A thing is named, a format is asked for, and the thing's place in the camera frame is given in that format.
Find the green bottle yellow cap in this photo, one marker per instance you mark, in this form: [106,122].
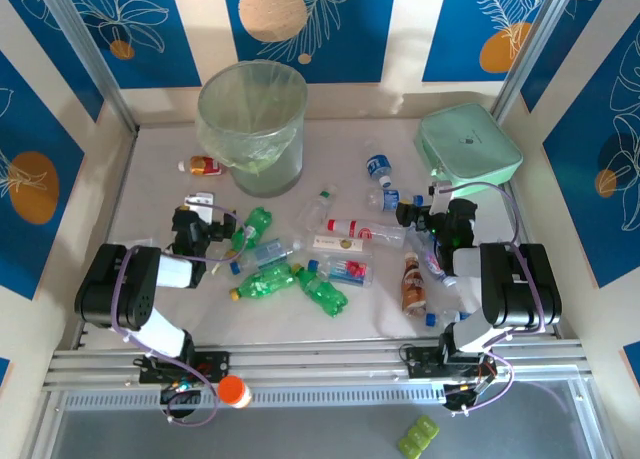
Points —
[255,224]
[265,281]
[320,291]

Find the pale blue label bottle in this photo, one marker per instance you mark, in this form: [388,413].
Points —
[272,251]

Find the blue label white cap bottle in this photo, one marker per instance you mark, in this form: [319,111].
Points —
[377,165]

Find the brown coffee drink bottle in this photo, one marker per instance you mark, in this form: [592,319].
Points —
[412,286]

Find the small red label bottle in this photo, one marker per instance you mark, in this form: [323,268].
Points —
[202,166]

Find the clear bottle blue red contents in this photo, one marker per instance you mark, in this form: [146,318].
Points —
[345,271]

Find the clear bottle green neck band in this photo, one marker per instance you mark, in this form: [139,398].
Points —
[315,211]

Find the blue cap clear water bottle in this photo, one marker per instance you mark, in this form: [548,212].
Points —
[432,319]

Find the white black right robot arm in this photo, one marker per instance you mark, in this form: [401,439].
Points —
[520,289]

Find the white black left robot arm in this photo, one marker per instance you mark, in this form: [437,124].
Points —
[110,289]

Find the mesh waste bin with bag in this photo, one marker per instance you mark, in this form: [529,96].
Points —
[250,94]

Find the small blue cap water bottle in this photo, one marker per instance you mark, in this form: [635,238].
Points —
[390,200]

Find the small clear bottle white cap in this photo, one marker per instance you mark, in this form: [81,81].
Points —
[217,268]

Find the red cap white label bottle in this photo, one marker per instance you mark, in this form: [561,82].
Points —
[360,229]

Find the square clear bottle beige label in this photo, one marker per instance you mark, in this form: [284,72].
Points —
[340,243]

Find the mint green zip case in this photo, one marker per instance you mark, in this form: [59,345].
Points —
[465,144]

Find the orange lid jar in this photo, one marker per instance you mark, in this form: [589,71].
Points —
[232,389]

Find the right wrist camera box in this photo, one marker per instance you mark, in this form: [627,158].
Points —
[440,199]

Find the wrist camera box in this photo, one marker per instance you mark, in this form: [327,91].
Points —
[440,199]
[200,204]

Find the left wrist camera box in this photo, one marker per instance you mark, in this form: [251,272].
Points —
[200,204]

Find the aluminium side rail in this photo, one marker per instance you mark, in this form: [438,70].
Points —
[121,179]

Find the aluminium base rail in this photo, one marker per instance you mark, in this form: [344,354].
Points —
[325,359]

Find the aluminium frame post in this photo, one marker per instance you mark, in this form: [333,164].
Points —
[90,49]
[530,44]

